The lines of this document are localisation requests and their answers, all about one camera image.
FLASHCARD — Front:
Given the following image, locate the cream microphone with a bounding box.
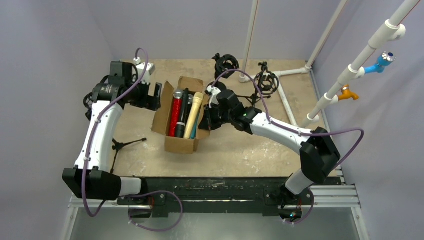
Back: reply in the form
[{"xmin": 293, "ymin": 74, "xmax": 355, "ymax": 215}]
[{"xmin": 183, "ymin": 92, "xmax": 204, "ymax": 139}]

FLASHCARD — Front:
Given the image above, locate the black glitter microphone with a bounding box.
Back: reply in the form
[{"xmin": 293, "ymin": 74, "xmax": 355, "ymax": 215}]
[{"xmin": 175, "ymin": 88, "xmax": 193, "ymax": 138}]

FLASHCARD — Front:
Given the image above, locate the brown cardboard box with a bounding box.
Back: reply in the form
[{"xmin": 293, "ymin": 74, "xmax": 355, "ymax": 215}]
[{"xmin": 151, "ymin": 76, "xmax": 210, "ymax": 154}]

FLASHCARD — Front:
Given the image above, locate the red glitter microphone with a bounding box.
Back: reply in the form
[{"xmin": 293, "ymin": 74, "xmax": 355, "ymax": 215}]
[{"xmin": 168, "ymin": 88, "xmax": 184, "ymax": 137}]

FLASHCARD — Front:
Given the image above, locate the round base microphone stand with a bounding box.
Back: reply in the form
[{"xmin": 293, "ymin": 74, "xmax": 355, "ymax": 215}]
[{"xmin": 205, "ymin": 53, "xmax": 240, "ymax": 98}]

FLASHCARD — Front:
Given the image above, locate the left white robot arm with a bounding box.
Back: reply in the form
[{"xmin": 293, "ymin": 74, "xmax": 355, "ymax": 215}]
[{"xmin": 62, "ymin": 59, "xmax": 162, "ymax": 201}]

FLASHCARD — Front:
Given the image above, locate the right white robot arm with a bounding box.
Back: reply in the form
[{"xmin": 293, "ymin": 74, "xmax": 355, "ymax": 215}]
[{"xmin": 199, "ymin": 86, "xmax": 341, "ymax": 195}]

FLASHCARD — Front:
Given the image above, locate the left tripod microphone stand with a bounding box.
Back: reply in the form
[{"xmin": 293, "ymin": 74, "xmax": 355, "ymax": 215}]
[{"xmin": 82, "ymin": 92, "xmax": 148, "ymax": 175}]

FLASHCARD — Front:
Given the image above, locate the teal microphone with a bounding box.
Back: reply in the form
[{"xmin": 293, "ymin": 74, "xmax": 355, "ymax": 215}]
[{"xmin": 190, "ymin": 112, "xmax": 200, "ymax": 139}]

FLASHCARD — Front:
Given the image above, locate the orange pipe fitting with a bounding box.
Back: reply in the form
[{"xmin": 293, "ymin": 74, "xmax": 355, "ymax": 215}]
[{"xmin": 337, "ymin": 84, "xmax": 359, "ymax": 101}]

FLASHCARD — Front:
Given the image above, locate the blue pipe fitting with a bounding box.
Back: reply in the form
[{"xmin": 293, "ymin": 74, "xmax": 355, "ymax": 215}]
[{"xmin": 364, "ymin": 51, "xmax": 396, "ymax": 75}]

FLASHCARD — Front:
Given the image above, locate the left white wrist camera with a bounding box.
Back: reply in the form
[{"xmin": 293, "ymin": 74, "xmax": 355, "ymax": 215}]
[{"xmin": 132, "ymin": 57, "xmax": 156, "ymax": 85}]

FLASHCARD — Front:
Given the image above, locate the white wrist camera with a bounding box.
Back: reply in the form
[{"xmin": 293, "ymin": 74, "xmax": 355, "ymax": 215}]
[
  {"xmin": 205, "ymin": 85, "xmax": 221, "ymax": 108},
  {"xmin": 132, "ymin": 57, "xmax": 156, "ymax": 85}
]

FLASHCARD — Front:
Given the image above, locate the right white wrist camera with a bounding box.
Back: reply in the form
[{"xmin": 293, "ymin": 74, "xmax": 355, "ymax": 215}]
[{"xmin": 205, "ymin": 85, "xmax": 221, "ymax": 108}]

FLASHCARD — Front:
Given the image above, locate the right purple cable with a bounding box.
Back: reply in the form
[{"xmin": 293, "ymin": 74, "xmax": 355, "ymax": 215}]
[{"xmin": 210, "ymin": 68, "xmax": 366, "ymax": 225}]

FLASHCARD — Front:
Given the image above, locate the purple cable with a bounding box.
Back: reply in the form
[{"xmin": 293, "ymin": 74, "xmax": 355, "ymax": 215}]
[
  {"xmin": 81, "ymin": 47, "xmax": 184, "ymax": 233},
  {"xmin": 210, "ymin": 68, "xmax": 366, "ymax": 225}
]

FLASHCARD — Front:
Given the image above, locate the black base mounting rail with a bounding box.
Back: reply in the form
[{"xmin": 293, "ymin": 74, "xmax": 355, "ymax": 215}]
[{"xmin": 82, "ymin": 176, "xmax": 342, "ymax": 220}]

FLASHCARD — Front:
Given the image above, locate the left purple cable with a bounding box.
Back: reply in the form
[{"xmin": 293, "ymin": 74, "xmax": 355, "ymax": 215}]
[{"xmin": 81, "ymin": 47, "xmax": 184, "ymax": 233}]

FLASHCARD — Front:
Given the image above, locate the aluminium rail frame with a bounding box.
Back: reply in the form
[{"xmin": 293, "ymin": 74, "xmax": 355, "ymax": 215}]
[{"xmin": 70, "ymin": 177, "xmax": 369, "ymax": 240}]

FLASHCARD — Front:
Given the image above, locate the white PVC pipe frame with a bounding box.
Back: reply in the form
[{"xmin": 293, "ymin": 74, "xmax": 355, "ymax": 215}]
[{"xmin": 252, "ymin": 0, "xmax": 424, "ymax": 135}]

